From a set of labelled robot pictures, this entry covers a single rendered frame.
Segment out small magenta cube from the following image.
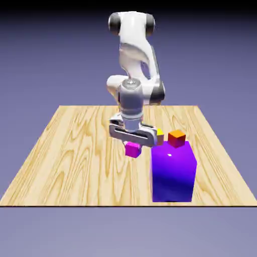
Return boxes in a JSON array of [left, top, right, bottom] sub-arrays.
[[124, 141, 143, 159]]

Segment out large purple box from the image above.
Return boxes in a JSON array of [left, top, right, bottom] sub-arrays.
[[150, 140, 198, 203]]

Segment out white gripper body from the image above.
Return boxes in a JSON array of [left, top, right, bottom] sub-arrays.
[[108, 112, 158, 148]]

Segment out small orange cube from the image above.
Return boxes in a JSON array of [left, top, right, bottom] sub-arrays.
[[168, 130, 186, 149]]

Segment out small yellow cube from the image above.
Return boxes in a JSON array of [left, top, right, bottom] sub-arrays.
[[156, 128, 165, 147]]

